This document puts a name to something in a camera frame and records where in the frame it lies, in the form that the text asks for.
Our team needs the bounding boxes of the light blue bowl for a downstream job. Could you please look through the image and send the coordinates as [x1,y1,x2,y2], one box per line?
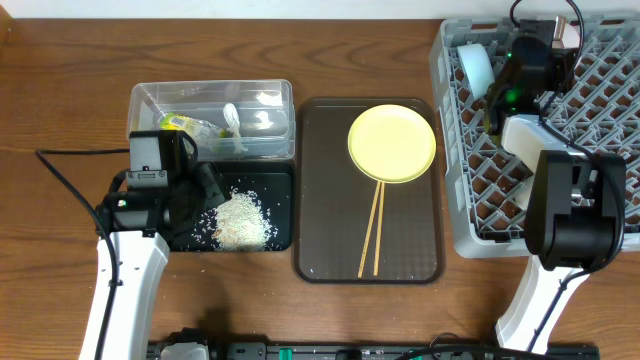
[457,44,495,100]

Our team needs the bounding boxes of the white wrapper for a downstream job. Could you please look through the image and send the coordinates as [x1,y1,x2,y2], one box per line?
[223,103,247,154]

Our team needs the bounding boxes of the yellow plate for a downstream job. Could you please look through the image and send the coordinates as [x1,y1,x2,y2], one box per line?
[347,104,436,184]

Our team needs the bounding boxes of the wooden chopstick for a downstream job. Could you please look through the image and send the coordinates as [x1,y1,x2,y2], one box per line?
[373,182,385,277]
[357,182,382,279]

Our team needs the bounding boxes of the pink rice bowl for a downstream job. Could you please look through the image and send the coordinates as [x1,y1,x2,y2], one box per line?
[552,16,581,49]

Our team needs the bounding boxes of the pale green cup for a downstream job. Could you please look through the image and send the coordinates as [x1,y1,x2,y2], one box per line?
[513,176,534,210]

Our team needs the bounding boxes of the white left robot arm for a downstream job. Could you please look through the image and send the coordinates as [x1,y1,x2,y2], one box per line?
[79,163,231,359]

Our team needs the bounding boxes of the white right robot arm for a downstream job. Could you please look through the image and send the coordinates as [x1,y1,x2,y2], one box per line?
[483,17,626,355]

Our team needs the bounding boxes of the black waste tray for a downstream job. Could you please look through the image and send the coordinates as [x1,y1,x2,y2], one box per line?
[170,161,294,252]

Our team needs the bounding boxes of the grey plastic dishwasher rack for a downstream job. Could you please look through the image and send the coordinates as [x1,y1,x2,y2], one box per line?
[429,14,639,258]

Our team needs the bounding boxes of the clear plastic waste bin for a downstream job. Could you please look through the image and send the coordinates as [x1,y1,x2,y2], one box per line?
[128,79,296,161]

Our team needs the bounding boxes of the pile of rice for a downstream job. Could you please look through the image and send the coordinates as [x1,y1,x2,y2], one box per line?
[191,188,279,251]

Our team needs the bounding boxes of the yellow green drink bottle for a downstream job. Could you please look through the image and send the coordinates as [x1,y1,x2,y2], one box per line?
[159,113,231,142]

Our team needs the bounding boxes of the dark brown serving tray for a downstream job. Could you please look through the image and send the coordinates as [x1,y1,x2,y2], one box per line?
[294,98,445,285]

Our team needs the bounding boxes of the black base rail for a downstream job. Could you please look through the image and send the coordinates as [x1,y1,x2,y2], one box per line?
[147,327,601,360]

